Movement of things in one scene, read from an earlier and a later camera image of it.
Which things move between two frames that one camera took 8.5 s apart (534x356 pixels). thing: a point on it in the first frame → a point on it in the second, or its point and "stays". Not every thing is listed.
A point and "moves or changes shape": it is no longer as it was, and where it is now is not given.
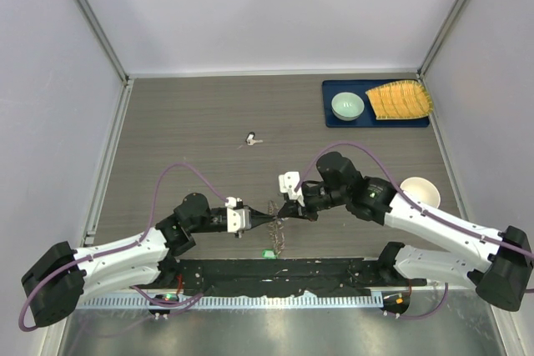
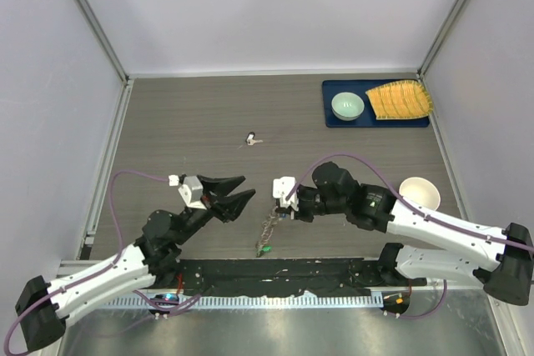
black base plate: [287, 277] stays
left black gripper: [258, 218] → [223, 207]
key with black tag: [250, 139] stays
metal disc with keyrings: [275, 229] → [267, 229]
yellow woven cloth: [400, 100] stays
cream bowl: [422, 189] stays
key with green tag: [269, 253] moves or changes shape
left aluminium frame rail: [105, 47] stays
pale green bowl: [347, 106] stays
